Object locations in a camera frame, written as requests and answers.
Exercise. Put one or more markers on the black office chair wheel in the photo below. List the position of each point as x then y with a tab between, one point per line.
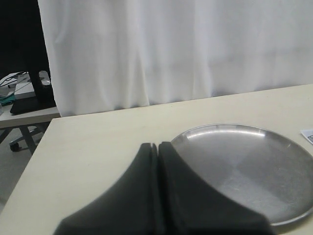
14	147

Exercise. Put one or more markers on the grey side table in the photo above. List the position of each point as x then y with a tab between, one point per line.
28	115

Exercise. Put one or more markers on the black monitor stand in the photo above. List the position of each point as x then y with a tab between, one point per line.
35	89

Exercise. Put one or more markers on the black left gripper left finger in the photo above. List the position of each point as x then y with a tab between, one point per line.
131	206

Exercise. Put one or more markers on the round silver metal plate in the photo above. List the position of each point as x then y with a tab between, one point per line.
255	167

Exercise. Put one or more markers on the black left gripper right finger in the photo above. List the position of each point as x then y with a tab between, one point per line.
193	207

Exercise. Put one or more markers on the printed paper game board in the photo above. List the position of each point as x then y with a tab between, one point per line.
308	135

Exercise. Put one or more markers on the white backdrop curtain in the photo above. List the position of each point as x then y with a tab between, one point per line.
117	54

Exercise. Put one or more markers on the white box on side table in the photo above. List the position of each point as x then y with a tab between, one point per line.
24	88

